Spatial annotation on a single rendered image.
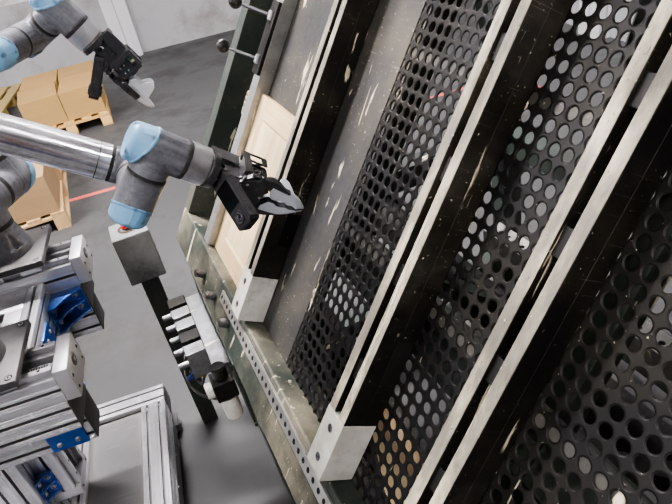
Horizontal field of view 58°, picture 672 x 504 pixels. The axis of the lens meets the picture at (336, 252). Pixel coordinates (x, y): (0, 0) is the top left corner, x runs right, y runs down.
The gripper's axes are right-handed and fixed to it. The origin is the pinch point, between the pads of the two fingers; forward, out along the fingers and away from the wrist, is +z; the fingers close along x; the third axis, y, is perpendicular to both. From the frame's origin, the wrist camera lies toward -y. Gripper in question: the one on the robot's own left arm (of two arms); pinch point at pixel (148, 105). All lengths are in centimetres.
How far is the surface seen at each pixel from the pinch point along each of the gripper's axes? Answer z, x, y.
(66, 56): 41, 684, -181
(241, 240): 39.2, -18.2, -6.0
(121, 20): 54, 675, -96
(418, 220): 20, -89, 36
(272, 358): 46, -59, -10
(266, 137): 24.8, -10.1, 18.1
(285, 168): 21.6, -39.8, 20.0
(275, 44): 12.1, 3.7, 35.9
